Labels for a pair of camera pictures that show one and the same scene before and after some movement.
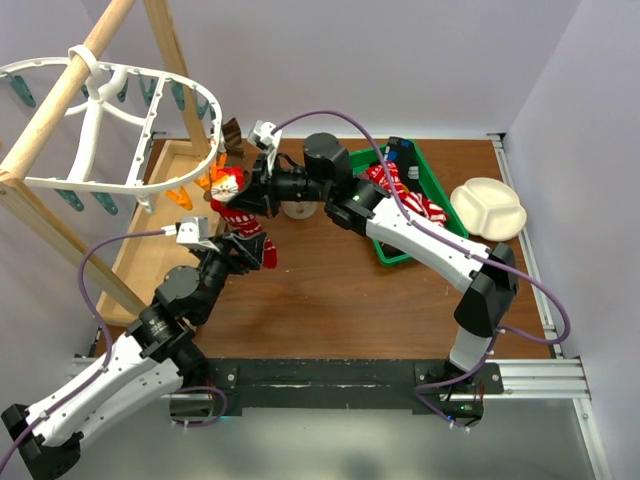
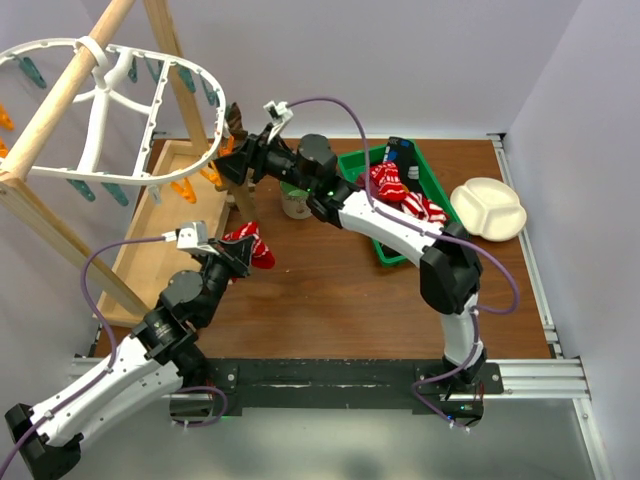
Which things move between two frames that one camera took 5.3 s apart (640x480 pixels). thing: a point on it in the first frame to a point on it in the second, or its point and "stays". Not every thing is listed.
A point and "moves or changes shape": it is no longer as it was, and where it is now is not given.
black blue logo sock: x=402 y=151 stays
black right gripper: x=255 y=199 to x=234 y=167
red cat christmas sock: x=376 y=172 stays
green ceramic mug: x=299 y=209 stays
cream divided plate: x=487 y=208 stays
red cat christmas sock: x=227 y=182 moves or changes shape
